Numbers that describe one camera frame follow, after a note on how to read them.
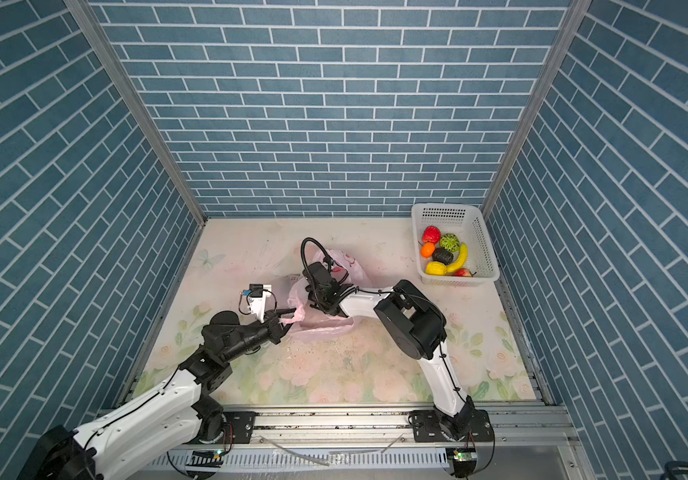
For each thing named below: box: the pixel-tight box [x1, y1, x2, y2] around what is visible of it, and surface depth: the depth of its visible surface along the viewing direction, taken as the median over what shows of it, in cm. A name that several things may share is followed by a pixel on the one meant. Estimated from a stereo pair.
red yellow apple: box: [453, 268, 477, 277], surface depth 101 cm
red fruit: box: [422, 225, 441, 244], surface depth 111 cm
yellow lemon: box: [425, 261, 447, 276], surface depth 101 cm
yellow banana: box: [446, 243, 468, 273], surface depth 107 cm
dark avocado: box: [432, 247, 454, 265], surface depth 105 cm
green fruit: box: [440, 233, 460, 253], surface depth 107 cm
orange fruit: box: [420, 242, 436, 259], surface depth 107 cm
